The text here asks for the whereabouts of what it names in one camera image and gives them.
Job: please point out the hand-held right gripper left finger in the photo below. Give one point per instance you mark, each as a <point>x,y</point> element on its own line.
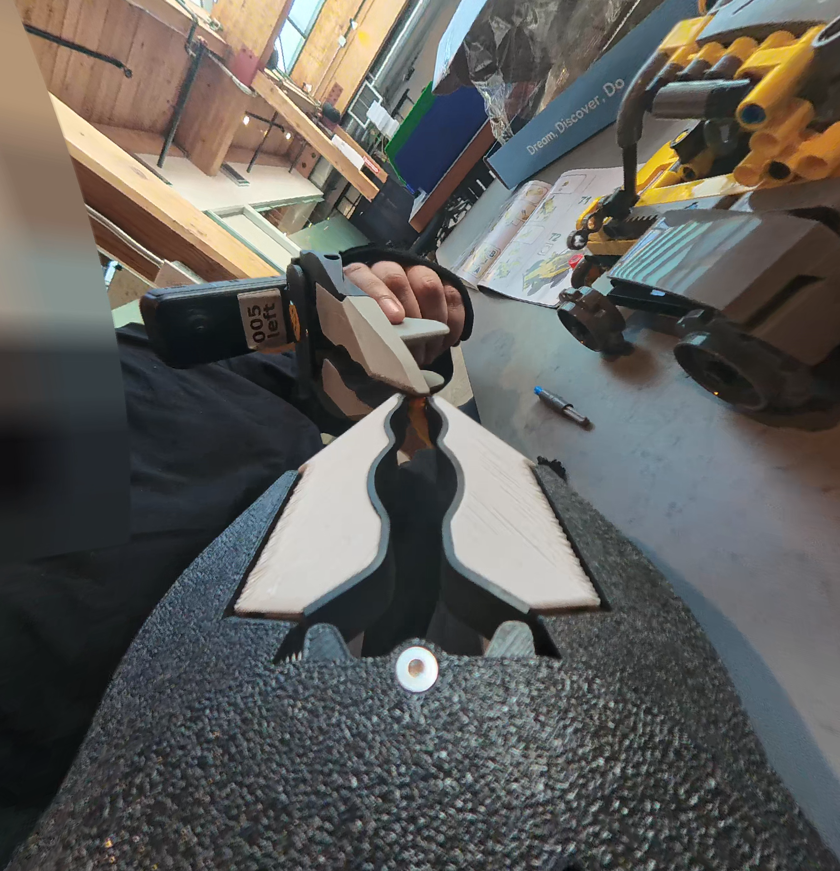
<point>317,531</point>

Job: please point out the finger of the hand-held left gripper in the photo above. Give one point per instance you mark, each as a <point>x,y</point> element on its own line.
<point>365,333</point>
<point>348,394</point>

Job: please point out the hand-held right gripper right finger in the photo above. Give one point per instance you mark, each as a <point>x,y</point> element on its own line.
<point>515,524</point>

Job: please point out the small yellow tooth piece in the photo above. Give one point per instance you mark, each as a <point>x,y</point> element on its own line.
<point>418,425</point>

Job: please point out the grey axle pin blue tip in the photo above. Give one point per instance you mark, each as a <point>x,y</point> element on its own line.
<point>561,403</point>

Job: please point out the person's left hand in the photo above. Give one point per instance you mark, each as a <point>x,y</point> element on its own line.
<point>413,292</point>

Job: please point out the person's dark clothing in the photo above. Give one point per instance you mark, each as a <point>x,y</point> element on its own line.
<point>188,442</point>

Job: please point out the instruction booklet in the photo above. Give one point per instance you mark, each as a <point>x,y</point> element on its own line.
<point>515,231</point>

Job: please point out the blue partition panel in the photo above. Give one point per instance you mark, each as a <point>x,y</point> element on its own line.
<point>437,136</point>

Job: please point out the blue cardboard box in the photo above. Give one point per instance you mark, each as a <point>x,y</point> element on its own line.
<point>563,129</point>

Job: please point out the yellow toy brick vehicle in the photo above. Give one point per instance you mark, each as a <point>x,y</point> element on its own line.
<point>767,238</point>

